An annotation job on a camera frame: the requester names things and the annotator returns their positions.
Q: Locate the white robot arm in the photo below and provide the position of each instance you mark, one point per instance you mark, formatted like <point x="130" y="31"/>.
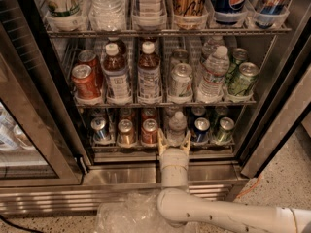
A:
<point x="178" y="206"/>

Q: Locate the brown tea bottle right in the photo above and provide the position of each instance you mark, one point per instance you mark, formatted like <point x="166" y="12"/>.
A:
<point x="149" y="72"/>

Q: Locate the clear plastic bag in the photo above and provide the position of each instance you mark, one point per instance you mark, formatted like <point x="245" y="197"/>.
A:
<point x="137" y="213"/>

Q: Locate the green can middle rear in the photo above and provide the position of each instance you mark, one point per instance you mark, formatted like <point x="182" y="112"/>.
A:
<point x="238" y="56"/>

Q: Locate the clear water bottle middle shelf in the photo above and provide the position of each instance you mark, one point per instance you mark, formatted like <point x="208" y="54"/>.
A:
<point x="213" y="76"/>

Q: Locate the large pepsi bottle top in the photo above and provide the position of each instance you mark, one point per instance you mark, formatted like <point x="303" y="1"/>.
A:
<point x="224" y="8"/>

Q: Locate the large water bottle top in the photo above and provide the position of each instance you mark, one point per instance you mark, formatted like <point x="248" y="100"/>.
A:
<point x="107" y="15"/>

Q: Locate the steel fridge door right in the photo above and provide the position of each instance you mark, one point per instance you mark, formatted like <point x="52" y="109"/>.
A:
<point x="284" y="92"/>

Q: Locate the clear water bottle behind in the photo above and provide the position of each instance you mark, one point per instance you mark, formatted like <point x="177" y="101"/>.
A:
<point x="170" y="111"/>

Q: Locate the gold can bottom front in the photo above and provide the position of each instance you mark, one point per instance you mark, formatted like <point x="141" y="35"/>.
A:
<point x="126" y="132"/>

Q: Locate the steel fridge door left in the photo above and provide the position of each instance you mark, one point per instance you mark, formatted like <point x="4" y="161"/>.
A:
<point x="35" y="92"/>

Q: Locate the red coke can rear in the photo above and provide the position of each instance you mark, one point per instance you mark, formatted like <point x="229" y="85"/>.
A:
<point x="89" y="57"/>

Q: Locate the clear water bottle bottom shelf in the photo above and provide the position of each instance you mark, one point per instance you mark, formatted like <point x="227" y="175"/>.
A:
<point x="177" y="126"/>

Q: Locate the green can bottom front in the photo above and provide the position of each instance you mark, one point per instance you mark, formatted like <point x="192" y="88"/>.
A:
<point x="223" y="133"/>

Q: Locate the brown tea bottle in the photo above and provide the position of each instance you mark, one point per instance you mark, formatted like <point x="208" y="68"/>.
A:
<point x="149" y="72"/>
<point x="116" y="73"/>

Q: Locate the brown tea bottle left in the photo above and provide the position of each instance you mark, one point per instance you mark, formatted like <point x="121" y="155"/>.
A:
<point x="116" y="73"/>

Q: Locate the silver can middle rear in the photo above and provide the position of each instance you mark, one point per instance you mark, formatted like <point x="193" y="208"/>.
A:
<point x="178" y="56"/>

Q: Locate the green can middle front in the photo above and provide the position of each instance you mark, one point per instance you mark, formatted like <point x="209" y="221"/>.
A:
<point x="243" y="79"/>

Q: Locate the blue pepsi can front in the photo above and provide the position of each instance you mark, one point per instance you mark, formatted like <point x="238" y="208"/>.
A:
<point x="199" y="131"/>

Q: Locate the red coke can front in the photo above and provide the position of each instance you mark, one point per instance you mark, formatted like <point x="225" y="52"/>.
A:
<point x="84" y="80"/>

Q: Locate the red coke can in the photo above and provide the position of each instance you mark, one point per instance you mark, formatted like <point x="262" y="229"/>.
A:
<point x="89" y="57"/>
<point x="84" y="80"/>

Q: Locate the red can bottom front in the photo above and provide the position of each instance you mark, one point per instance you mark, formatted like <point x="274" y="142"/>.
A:
<point x="149" y="131"/>

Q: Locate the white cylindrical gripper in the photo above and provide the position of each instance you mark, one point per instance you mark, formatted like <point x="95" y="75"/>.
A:
<point x="174" y="154"/>

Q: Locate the white labelled bottle top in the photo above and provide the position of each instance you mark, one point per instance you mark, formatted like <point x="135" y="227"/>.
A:
<point x="149" y="8"/>

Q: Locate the green can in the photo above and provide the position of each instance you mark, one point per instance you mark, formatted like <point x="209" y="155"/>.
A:
<point x="243" y="79"/>
<point x="223" y="133"/>
<point x="238" y="56"/>

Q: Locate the blue can bottom left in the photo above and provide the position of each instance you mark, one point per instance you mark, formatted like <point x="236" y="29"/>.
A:
<point x="100" y="127"/>

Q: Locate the green white bottle top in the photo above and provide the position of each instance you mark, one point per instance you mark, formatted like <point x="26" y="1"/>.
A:
<point x="63" y="0"/>

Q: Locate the clear water bottle shelf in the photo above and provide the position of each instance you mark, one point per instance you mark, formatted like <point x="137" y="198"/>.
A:
<point x="213" y="76"/>
<point x="177" y="126"/>

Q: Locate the silver diet can front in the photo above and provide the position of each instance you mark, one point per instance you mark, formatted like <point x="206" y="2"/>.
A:
<point x="181" y="80"/>

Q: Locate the steel fridge door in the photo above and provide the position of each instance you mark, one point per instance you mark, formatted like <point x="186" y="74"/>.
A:
<point x="35" y="92"/>
<point x="284" y="92"/>

